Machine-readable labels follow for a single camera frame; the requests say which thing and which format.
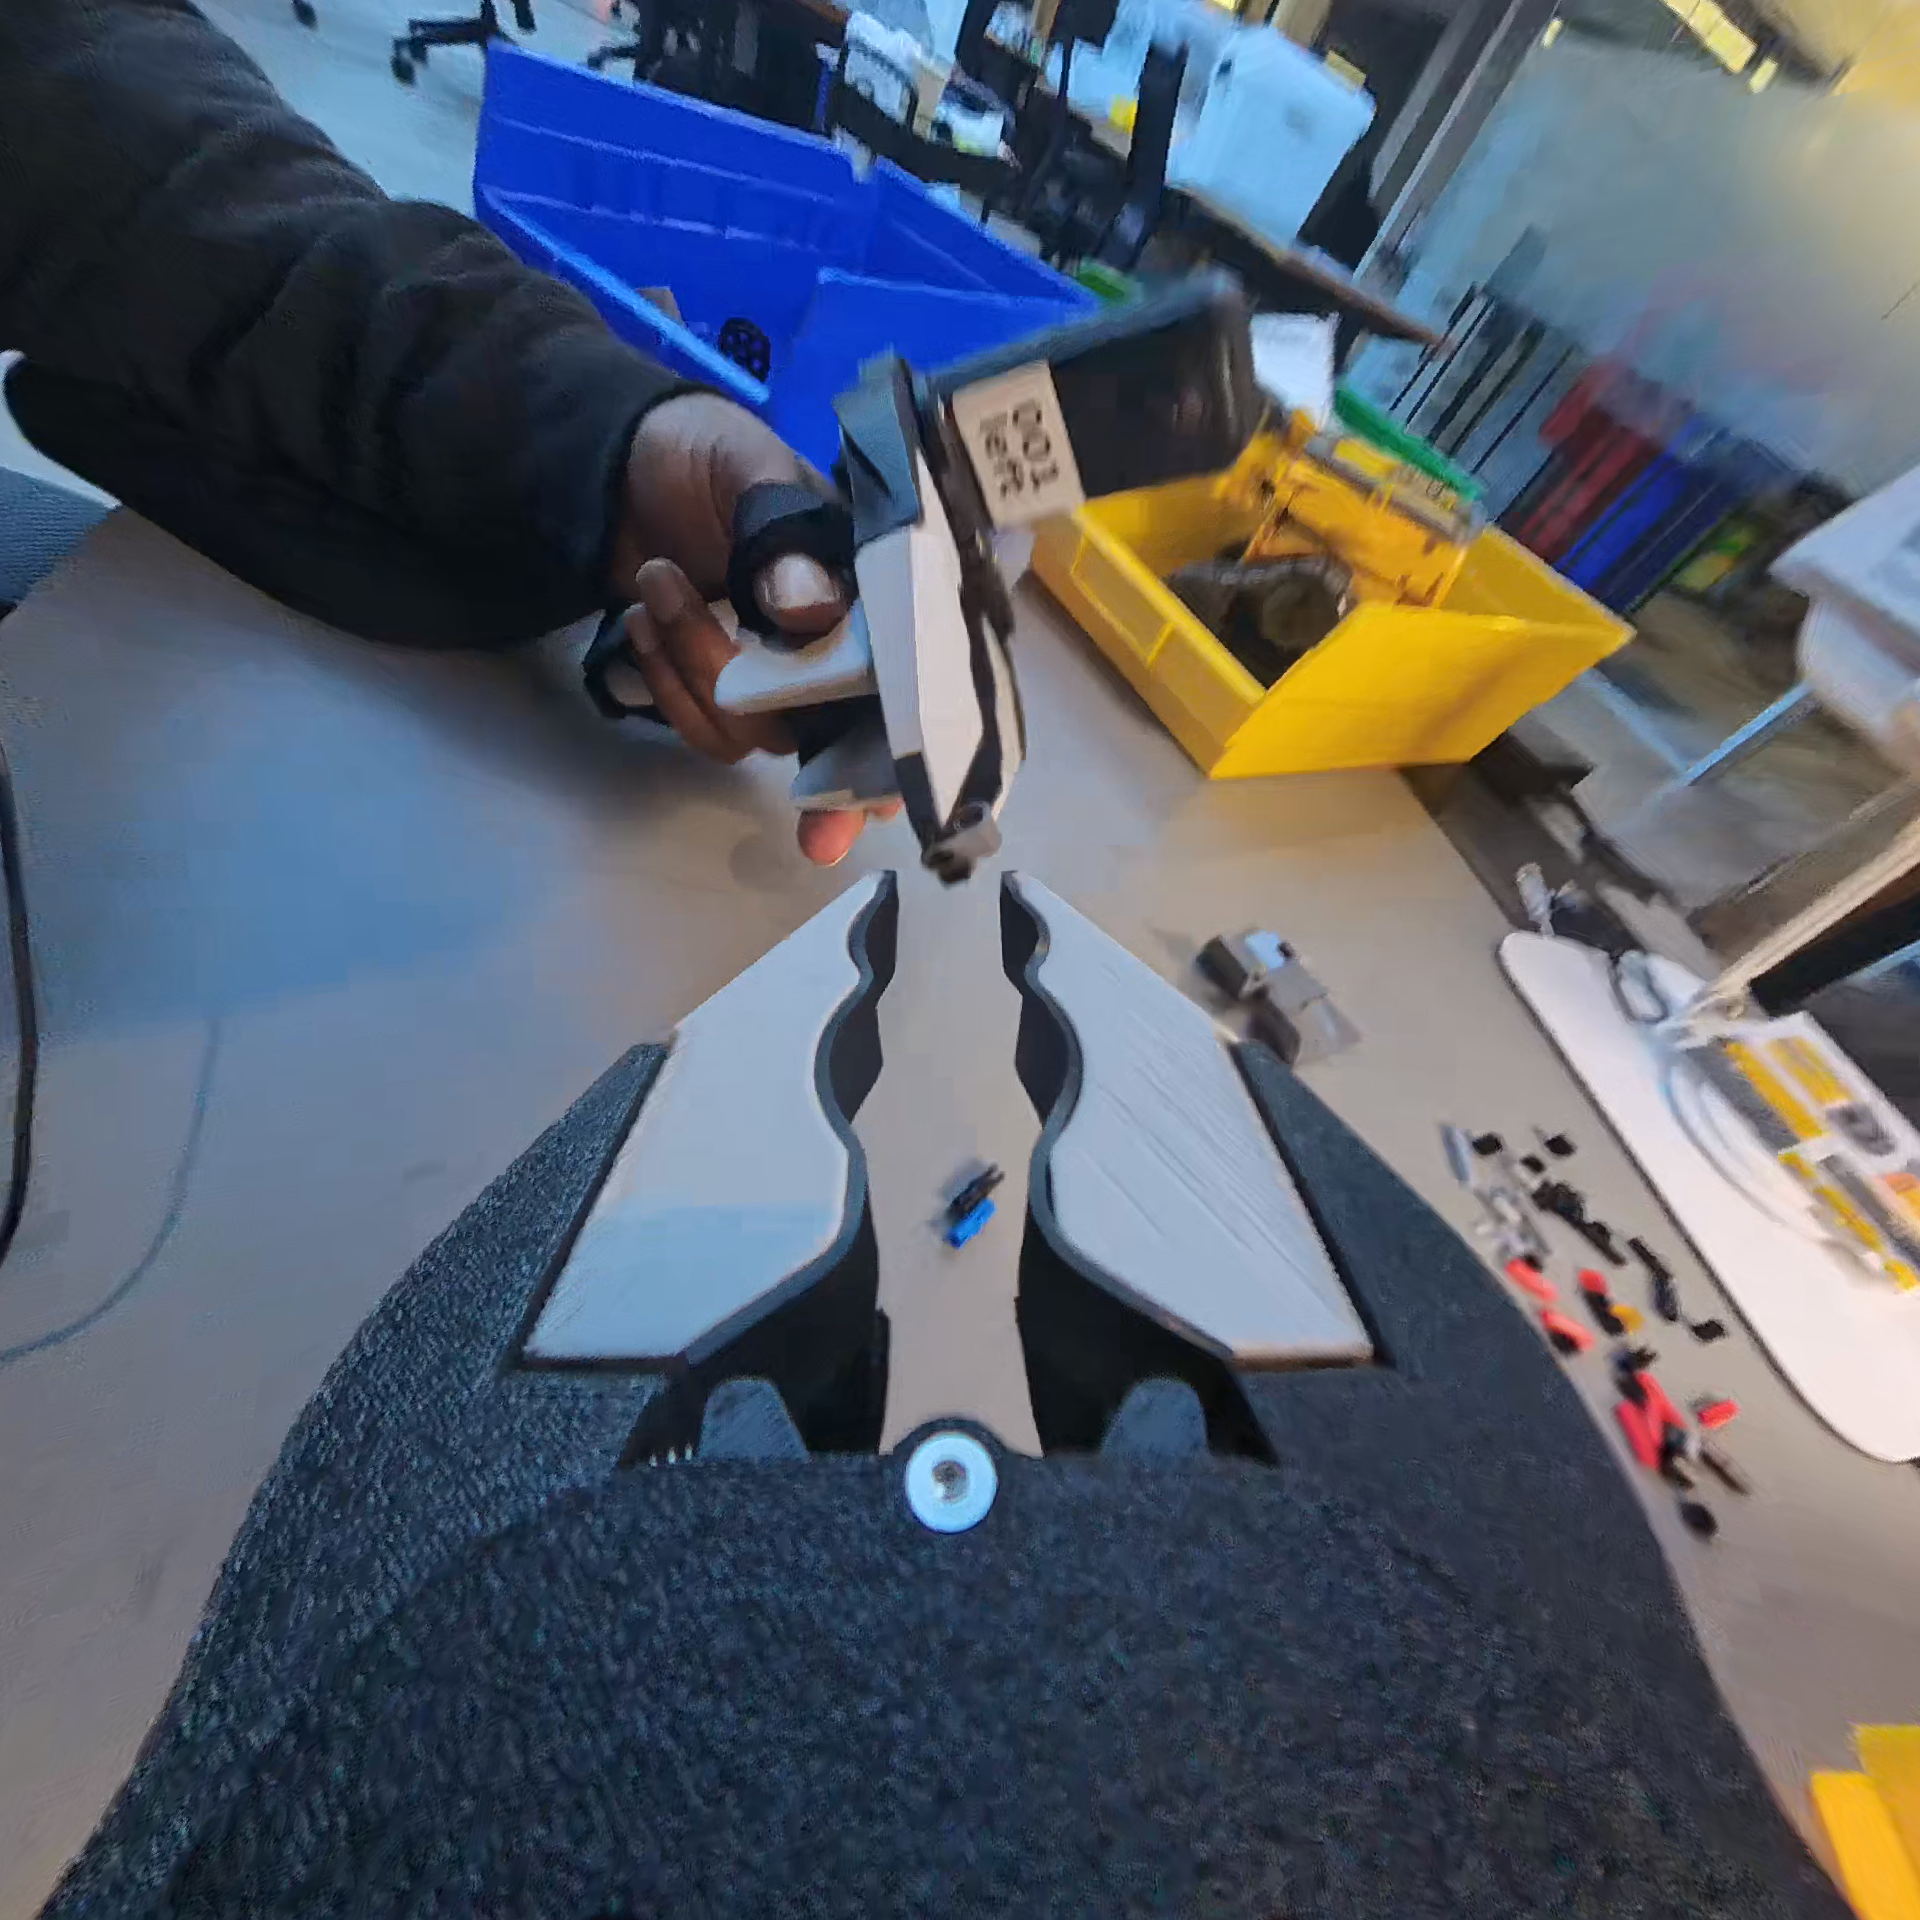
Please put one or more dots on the yellow grey sticker sheet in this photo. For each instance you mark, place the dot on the yellow grey sticker sheet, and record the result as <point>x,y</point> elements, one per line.
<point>1829,1140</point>

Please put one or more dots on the yellow plastic bin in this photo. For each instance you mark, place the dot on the yellow plastic bin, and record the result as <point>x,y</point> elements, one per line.
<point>1875,1844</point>
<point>1395,705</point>

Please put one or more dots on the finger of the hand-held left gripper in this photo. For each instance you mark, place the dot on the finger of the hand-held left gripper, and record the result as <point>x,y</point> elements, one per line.
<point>1002,705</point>
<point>921,662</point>

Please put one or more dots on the white printer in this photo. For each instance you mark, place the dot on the white printer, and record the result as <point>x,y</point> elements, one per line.
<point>1275,120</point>

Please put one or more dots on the silver toy scoop part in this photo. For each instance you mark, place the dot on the silver toy scoop part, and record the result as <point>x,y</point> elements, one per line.
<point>1275,998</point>

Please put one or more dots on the person's left hand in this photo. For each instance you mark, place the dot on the person's left hand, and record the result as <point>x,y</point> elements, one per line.
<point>675,495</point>

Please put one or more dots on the person's left forearm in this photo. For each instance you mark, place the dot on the person's left forearm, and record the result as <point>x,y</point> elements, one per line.
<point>299,330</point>

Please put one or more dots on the grey toy connector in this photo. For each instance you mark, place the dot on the grey toy connector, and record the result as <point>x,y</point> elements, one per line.
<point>960,857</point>

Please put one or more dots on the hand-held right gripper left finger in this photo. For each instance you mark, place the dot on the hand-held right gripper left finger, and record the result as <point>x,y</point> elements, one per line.
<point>721,1185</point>

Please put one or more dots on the pile of small toy parts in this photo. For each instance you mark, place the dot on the pile of small toy parts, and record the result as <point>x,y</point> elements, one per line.
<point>1642,1417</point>

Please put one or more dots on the black toy wheel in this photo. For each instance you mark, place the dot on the black toy wheel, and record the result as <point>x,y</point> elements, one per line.
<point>744,347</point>

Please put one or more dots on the black office chair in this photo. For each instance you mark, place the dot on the black office chair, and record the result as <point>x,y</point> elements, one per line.
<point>465,31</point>

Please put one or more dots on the white folding stand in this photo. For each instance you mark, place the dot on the white folding stand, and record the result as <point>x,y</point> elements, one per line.
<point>1800,1350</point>

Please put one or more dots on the yellow toy model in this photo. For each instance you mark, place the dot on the yellow toy model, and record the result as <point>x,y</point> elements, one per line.
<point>1357,480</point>

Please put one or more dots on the blue toy pin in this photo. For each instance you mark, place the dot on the blue toy pin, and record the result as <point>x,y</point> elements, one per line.
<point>965,1228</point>

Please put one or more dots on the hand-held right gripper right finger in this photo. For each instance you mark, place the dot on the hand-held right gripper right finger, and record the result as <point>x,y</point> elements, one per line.
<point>1201,1201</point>

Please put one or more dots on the black toy tracks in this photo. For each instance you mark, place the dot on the black toy tracks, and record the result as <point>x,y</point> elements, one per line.
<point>1260,615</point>

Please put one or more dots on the grey desk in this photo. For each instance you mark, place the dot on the grey desk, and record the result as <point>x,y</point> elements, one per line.
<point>451,900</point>

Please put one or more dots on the black toy connector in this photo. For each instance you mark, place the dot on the black toy connector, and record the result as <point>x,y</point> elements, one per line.
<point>974,1188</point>

